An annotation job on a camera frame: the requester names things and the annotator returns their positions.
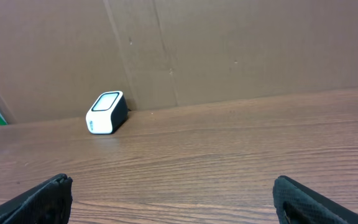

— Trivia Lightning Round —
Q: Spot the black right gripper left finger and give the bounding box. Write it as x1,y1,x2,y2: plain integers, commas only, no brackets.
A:
0,174,73,224

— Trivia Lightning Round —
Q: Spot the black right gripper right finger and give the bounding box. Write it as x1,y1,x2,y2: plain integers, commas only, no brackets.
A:
272,175,358,224

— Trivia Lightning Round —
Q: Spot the white black barcode scanner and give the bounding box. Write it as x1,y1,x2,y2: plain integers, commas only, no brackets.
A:
86,91,129,134

